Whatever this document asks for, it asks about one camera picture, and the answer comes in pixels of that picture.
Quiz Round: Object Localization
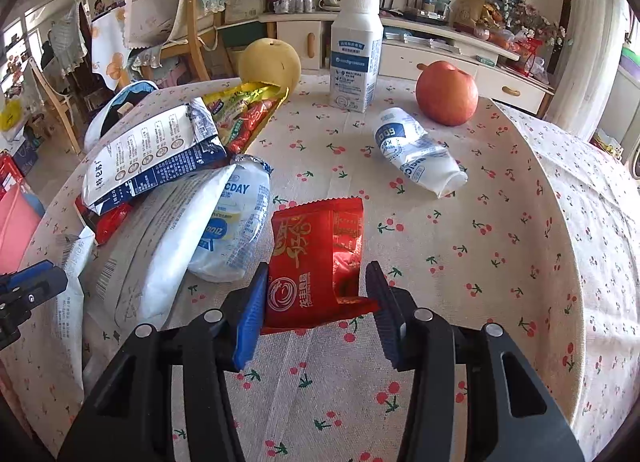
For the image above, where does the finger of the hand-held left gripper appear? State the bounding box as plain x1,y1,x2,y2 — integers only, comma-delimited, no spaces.
0,261,69,350

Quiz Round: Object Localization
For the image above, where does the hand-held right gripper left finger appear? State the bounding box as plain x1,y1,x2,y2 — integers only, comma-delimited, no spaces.
57,262,271,462

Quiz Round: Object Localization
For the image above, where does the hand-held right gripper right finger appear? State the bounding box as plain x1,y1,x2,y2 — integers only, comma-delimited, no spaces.
365,261,586,462

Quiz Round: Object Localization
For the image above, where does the grey printed packet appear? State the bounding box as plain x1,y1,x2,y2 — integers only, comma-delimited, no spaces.
52,227,96,408

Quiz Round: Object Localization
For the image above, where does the red snack packet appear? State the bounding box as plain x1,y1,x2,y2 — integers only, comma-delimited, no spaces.
260,197,381,335

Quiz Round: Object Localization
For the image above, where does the small red wrapper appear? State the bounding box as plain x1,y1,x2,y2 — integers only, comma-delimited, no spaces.
75,194,135,246

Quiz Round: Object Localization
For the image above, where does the large white plastic bag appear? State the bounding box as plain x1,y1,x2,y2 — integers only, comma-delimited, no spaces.
82,164,237,343

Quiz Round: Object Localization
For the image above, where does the white yogurt bottle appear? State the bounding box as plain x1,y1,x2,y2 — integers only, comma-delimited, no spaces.
374,106,468,199

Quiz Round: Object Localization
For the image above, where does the white navy snack packet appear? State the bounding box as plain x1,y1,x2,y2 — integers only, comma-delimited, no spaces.
81,98,228,217

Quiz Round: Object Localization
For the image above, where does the yellow candy bag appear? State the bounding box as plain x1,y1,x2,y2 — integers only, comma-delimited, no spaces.
202,82,291,155

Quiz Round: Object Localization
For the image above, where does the cherry print tablecloth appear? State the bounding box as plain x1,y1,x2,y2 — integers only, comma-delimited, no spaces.
0,74,640,462

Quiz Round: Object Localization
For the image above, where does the white yellow printed pouch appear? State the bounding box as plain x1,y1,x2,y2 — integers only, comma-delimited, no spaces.
187,154,273,283

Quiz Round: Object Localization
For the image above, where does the red apple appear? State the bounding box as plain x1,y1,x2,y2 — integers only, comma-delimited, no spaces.
415,60,480,127

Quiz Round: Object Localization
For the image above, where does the orange print cloth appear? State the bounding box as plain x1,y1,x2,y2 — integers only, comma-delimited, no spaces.
91,6,133,91

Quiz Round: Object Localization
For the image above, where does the white milk bottle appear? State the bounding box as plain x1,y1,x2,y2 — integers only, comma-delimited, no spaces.
329,0,385,113

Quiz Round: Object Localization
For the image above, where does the white television cabinet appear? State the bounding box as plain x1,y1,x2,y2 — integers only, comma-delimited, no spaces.
260,12,556,115

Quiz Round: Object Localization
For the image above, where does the yellow pear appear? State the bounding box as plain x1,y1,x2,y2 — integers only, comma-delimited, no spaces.
237,38,302,91

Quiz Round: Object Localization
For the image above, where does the light wooden chair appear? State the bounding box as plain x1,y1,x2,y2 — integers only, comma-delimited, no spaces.
162,0,218,85

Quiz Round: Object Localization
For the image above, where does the row of small bottles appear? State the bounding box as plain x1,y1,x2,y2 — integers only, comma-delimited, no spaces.
272,0,316,14

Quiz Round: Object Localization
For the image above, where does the dried flower arrangement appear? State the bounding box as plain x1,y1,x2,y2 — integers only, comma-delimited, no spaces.
500,0,568,48

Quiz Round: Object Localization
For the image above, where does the white curtain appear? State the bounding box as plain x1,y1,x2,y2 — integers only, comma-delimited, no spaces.
545,0,632,140

